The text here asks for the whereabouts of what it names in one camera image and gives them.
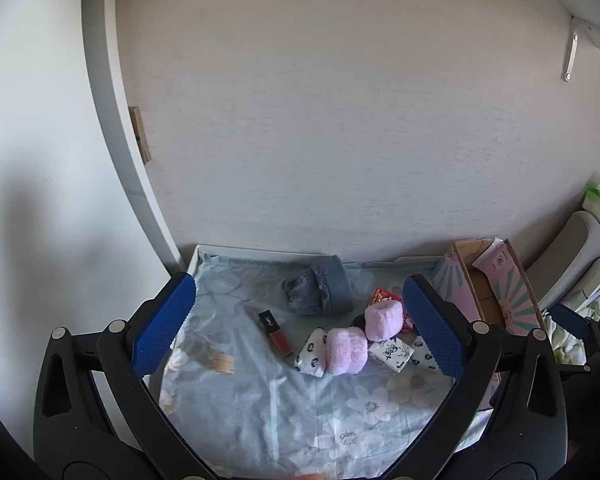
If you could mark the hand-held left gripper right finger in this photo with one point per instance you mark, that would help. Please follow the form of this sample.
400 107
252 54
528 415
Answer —
432 330

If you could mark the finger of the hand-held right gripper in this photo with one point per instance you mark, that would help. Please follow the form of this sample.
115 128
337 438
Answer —
567 317
575 369

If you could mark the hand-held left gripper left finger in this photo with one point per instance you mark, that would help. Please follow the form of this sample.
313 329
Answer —
165 325

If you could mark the clear bag of printed cloth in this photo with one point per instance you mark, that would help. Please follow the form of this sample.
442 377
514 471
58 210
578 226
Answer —
420 352

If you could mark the pink fluffy sock roll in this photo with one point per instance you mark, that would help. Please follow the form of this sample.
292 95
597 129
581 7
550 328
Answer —
382 320
347 350

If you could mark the cardboard box with pink sunburst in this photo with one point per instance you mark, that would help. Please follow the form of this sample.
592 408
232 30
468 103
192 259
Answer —
485 290

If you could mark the white black-spotted sock roll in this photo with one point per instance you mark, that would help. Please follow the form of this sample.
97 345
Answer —
312 355

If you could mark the white desktop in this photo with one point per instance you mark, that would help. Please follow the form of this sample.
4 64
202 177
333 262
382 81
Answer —
194 260

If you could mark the red snack packet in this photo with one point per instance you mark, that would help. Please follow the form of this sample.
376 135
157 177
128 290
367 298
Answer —
380 295

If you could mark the grey padded headboard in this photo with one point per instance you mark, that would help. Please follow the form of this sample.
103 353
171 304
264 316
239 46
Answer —
570 250

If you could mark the small clear plastic packet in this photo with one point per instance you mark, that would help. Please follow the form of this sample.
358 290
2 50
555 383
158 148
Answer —
364 281

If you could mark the pink paper packet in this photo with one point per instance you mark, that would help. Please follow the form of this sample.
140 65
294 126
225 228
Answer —
497 260

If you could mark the red lip gloss tube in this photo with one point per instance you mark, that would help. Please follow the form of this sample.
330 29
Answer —
275 332

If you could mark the grey rolled sock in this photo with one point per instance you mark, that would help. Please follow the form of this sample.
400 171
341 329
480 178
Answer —
320 285

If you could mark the blue floral cloth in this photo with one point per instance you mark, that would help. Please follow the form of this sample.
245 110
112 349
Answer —
260 410

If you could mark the wooden wall block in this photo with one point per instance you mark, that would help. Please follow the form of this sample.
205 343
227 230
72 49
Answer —
141 135

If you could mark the white shelf bracket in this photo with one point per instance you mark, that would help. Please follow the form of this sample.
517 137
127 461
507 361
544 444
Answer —
575 45

